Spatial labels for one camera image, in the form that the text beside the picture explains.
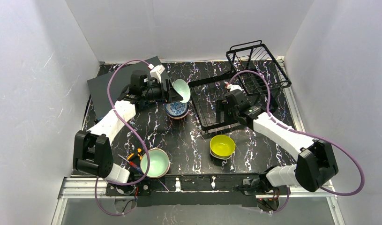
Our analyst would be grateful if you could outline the blue floral white bowl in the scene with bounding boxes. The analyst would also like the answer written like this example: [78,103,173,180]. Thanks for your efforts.
[164,102,189,116]

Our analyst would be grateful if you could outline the black wire dish rack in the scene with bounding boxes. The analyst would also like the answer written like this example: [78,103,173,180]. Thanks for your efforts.
[188,40,291,132]

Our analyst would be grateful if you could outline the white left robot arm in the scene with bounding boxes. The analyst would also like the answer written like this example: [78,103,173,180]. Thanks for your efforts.
[73,70,190,186]

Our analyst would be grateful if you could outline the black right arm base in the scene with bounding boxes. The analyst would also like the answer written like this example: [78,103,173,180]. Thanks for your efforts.
[232,175,291,214]

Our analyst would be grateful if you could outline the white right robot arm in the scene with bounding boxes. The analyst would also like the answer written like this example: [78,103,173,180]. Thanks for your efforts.
[220,85,338,192]

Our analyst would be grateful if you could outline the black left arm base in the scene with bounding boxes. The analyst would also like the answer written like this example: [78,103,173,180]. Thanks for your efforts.
[105,179,152,213]

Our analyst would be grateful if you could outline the celadon green bowl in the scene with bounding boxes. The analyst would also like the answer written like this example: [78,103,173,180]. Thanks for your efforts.
[140,148,170,178]

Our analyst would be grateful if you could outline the red blue screwdriver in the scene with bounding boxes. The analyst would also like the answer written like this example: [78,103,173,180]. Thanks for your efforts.
[118,154,143,174]

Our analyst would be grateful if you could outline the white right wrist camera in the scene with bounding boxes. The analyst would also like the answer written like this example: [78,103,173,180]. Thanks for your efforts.
[226,83,243,92]

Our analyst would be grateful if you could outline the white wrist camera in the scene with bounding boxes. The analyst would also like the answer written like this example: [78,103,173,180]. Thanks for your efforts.
[149,64,165,83]
[226,83,243,92]

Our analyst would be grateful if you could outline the grey blue network switch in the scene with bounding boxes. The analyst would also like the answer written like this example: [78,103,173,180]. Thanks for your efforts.
[87,62,150,120]

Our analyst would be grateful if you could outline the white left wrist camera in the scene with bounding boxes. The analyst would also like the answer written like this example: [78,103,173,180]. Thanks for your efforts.
[149,64,165,83]

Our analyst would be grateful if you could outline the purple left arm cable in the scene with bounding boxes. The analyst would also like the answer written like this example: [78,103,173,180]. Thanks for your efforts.
[94,60,151,217]

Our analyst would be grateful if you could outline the orange handled pliers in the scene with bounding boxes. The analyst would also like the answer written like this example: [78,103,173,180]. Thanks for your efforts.
[127,148,143,161]

